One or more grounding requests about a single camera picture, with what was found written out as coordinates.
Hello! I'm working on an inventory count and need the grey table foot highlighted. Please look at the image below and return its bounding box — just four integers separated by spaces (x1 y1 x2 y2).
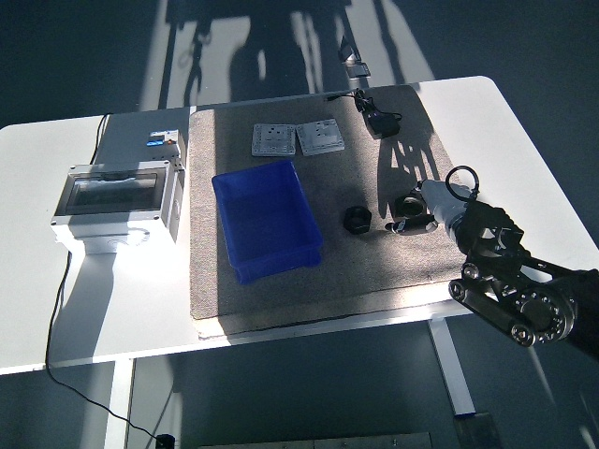
453 411 503 449

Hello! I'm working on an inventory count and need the blue plastic box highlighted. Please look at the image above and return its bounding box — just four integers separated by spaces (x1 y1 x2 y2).
211 158 325 285

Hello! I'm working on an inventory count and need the white table leg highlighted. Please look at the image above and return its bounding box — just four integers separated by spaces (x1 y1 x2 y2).
427 318 478 418
103 358 138 449

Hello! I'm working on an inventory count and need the white wall socket panel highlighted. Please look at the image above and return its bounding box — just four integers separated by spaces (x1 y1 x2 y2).
251 123 299 158
295 118 347 157

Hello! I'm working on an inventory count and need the dark metal hex nut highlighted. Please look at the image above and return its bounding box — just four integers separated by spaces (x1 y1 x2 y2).
343 205 373 235
395 195 428 222

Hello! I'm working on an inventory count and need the grey electrical enclosure box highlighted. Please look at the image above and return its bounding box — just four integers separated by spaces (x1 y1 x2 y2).
50 158 188 256

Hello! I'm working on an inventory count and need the black power adapter with cord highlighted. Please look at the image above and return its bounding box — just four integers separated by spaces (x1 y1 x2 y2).
325 88 403 140

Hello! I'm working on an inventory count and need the grey-brown mat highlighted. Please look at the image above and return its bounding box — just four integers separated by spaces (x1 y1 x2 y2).
188 83 475 340

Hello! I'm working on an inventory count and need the thin black cable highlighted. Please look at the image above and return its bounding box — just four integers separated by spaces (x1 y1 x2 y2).
43 113 163 441

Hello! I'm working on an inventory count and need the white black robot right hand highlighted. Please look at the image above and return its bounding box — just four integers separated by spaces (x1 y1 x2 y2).
384 180 472 236

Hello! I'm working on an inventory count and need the white blue circuit breaker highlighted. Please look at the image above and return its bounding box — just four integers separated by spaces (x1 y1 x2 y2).
144 129 185 158

